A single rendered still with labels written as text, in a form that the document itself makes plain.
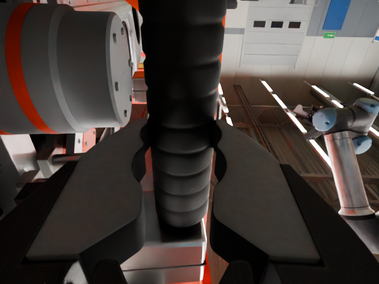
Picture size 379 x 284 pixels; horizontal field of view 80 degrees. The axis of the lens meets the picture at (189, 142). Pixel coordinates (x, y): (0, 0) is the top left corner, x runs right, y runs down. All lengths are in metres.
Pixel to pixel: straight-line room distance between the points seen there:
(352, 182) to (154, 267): 0.78
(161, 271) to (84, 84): 0.17
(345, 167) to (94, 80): 0.79
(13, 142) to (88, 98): 0.16
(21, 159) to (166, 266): 0.27
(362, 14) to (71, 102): 15.63
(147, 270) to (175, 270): 0.02
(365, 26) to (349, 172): 15.19
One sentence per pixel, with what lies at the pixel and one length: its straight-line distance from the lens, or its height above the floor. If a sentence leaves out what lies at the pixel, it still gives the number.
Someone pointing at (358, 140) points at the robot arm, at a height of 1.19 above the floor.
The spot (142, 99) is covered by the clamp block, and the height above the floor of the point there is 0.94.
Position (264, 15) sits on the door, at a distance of 13.66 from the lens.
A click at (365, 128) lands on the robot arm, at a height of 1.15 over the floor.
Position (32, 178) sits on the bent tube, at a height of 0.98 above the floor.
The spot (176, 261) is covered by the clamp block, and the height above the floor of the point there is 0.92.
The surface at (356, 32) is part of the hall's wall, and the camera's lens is 15.80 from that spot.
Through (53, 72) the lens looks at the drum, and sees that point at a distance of 0.24.
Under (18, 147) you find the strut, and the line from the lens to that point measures 0.38.
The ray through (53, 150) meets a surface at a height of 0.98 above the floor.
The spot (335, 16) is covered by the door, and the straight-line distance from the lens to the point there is 14.99.
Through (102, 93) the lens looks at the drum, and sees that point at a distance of 0.24.
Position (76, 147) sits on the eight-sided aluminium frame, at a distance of 0.54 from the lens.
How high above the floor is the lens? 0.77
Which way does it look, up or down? 33 degrees up
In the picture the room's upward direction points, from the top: 179 degrees counter-clockwise
